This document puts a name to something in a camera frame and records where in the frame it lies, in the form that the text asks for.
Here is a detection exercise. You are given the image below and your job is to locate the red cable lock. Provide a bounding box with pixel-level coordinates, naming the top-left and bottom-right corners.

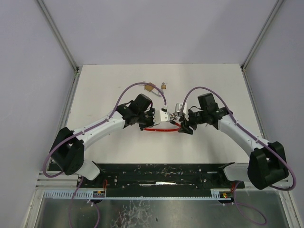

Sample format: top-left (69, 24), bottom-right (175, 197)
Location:
top-left (144, 120), bottom-right (181, 133)

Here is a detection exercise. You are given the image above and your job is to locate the silver key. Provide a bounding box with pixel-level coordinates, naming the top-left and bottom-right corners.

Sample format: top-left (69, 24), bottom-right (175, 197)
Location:
top-left (170, 113), bottom-right (178, 121)

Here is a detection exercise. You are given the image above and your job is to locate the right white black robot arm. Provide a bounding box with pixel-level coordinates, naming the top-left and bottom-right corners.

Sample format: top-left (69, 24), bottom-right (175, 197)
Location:
top-left (175, 93), bottom-right (289, 190)

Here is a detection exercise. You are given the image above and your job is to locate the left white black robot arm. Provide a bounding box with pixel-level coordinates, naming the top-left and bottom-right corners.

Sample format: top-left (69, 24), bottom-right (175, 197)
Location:
top-left (50, 94), bottom-right (155, 181)

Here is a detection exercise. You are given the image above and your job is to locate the large brass long-shackle padlock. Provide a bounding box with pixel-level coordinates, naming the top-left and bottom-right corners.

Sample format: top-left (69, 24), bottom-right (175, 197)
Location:
top-left (144, 83), bottom-right (163, 97)

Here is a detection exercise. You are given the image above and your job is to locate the small brass padlock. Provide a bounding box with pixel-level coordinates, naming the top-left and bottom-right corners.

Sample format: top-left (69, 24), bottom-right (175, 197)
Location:
top-left (161, 83), bottom-right (167, 90)

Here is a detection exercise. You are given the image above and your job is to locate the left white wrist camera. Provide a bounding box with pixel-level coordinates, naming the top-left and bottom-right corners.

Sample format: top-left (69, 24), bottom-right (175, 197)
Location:
top-left (153, 109), bottom-right (170, 125)

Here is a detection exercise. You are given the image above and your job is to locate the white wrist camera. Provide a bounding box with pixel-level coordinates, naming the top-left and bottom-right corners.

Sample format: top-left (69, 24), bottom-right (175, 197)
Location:
top-left (175, 103), bottom-right (187, 117)
top-left (153, 109), bottom-right (170, 125)

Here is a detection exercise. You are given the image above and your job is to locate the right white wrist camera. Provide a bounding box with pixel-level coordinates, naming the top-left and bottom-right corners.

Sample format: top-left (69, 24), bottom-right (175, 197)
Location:
top-left (175, 103), bottom-right (187, 117)

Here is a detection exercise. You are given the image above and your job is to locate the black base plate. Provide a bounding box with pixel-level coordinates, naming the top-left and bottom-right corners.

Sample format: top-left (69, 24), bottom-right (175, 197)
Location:
top-left (77, 163), bottom-right (245, 203)

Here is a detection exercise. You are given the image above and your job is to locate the right aluminium frame post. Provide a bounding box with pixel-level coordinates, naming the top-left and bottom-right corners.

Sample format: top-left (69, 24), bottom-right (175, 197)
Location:
top-left (240, 0), bottom-right (287, 70)

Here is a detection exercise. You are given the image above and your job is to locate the aluminium frame post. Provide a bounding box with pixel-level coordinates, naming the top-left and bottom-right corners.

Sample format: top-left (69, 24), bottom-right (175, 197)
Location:
top-left (240, 0), bottom-right (287, 70)
top-left (35, 0), bottom-right (80, 71)

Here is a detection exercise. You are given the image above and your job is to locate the left aluminium frame post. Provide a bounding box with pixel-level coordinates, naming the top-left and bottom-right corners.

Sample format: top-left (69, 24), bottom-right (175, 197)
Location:
top-left (35, 0), bottom-right (80, 71)

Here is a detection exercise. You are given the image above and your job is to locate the grey slotted cable duct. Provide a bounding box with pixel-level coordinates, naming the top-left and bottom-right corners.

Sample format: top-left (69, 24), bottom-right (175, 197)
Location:
top-left (44, 190), bottom-right (105, 200)

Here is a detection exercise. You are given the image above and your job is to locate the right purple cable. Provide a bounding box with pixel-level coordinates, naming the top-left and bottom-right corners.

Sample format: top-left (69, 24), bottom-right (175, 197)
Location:
top-left (180, 86), bottom-right (297, 225)

